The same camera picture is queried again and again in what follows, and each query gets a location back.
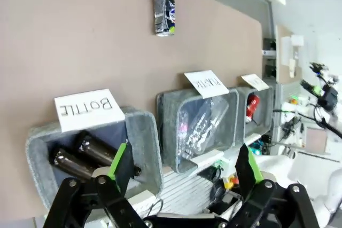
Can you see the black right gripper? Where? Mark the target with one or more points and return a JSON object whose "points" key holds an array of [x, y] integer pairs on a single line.
{"points": [[330, 97]]}

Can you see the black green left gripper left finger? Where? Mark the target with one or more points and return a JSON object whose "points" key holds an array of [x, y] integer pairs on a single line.
{"points": [[101, 206]]}

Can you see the small white PLASTIC card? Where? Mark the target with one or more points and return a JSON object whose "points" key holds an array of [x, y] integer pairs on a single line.
{"points": [[207, 83]]}

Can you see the small white BOTTLE card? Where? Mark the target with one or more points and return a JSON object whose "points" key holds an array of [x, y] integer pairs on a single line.
{"points": [[88, 109]]}

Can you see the crushed red can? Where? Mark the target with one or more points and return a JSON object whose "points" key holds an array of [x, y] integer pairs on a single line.
{"points": [[252, 106]]}

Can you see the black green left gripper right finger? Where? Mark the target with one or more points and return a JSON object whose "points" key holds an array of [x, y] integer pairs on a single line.
{"points": [[272, 206]]}

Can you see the white paper sheet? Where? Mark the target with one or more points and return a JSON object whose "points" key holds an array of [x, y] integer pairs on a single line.
{"points": [[286, 51]]}

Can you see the brown glass bottle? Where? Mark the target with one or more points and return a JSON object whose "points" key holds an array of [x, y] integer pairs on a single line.
{"points": [[72, 165], [96, 148]]}

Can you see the crushed dark blue can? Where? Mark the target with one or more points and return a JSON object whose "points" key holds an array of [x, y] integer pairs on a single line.
{"points": [[163, 15]]}

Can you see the clear plastic bottle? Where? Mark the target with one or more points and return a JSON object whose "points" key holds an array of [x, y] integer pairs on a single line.
{"points": [[207, 124]]}

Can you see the large white BOTTLE label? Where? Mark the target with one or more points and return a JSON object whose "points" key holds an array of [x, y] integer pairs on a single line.
{"points": [[141, 200]]}

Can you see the grey fabric basket for cans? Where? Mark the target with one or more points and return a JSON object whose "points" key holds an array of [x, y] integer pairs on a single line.
{"points": [[264, 110]]}

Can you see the large white PLASTIC label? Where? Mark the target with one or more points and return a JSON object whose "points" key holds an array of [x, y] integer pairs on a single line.
{"points": [[205, 158]]}

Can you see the grey fabric basket for bottles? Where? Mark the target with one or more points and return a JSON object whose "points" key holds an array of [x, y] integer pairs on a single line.
{"points": [[145, 142]]}

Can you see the grey fabric basket for plastic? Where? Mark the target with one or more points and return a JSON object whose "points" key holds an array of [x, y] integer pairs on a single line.
{"points": [[171, 121]]}

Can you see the small white CAN card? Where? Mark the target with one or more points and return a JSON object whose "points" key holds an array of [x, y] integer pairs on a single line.
{"points": [[255, 81]]}

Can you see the yellow red small device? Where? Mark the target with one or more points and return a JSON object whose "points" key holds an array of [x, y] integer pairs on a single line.
{"points": [[230, 181]]}

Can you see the brown cork board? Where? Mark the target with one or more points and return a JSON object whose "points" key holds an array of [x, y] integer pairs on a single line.
{"points": [[284, 73]]}

